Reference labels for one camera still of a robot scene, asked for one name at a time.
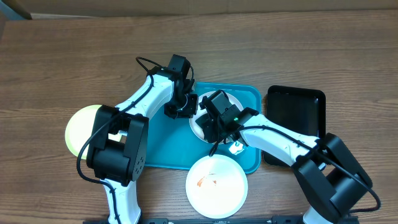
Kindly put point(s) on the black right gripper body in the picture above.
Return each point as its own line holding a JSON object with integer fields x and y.
{"x": 212, "y": 128}

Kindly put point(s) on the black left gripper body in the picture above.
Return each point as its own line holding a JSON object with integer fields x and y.
{"x": 180, "y": 106}

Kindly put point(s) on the white plate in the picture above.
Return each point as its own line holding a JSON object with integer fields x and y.
{"x": 200, "y": 112}
{"x": 216, "y": 186}

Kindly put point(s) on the yellow plate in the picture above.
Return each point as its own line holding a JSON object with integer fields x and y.
{"x": 79, "y": 128}

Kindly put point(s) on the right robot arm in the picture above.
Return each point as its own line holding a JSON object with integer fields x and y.
{"x": 330, "y": 177}

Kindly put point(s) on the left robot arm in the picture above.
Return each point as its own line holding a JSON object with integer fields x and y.
{"x": 115, "y": 153}

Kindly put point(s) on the teal plastic tray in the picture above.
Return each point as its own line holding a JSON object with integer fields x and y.
{"x": 172, "y": 144}

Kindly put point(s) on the black plastic tray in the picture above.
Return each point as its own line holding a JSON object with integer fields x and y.
{"x": 298, "y": 109}

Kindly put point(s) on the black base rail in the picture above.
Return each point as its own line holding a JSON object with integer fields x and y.
{"x": 277, "y": 219}

